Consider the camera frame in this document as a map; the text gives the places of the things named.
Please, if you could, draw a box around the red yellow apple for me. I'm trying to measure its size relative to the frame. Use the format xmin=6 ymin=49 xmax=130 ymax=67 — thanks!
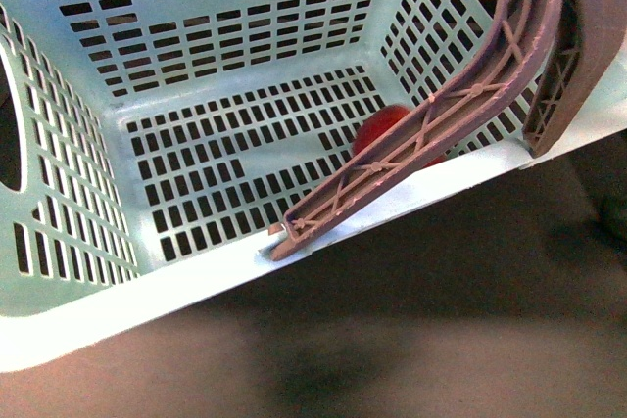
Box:
xmin=352 ymin=104 xmax=448 ymax=169

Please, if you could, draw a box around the brown basket handle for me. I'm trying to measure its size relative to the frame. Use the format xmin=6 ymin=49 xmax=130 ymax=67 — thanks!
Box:
xmin=270 ymin=0 xmax=626 ymax=261

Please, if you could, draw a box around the light blue plastic shopping basket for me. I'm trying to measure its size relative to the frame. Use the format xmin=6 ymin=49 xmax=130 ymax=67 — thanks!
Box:
xmin=1 ymin=0 xmax=626 ymax=373

